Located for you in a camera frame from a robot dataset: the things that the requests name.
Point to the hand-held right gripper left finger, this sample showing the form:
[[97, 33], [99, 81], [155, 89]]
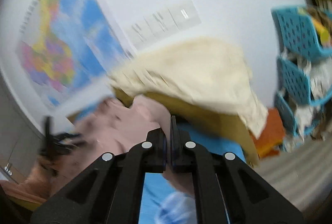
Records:
[[164, 156]]

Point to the yellow item in basket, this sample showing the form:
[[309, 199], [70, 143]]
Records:
[[321, 29]]

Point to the blue flower-print bed sheet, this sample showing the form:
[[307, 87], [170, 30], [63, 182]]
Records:
[[153, 195]]

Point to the teal plastic basket rack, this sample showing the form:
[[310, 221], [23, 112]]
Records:
[[319, 76]]

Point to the colourful wall map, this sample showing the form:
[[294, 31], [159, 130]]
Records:
[[64, 32]]

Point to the pink garment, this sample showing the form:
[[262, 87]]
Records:
[[116, 130]]

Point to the grey-brown door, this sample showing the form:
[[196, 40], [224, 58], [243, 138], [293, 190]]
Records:
[[23, 122]]

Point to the person's left forearm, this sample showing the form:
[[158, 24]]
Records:
[[20, 195]]

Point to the mustard garment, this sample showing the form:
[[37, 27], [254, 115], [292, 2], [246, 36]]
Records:
[[207, 115]]

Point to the cream garment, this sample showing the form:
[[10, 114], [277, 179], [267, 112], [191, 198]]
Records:
[[194, 71]]

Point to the orange box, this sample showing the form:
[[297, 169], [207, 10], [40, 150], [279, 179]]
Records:
[[269, 130]]

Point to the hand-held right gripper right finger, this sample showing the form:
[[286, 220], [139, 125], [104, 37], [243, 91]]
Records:
[[173, 156]]

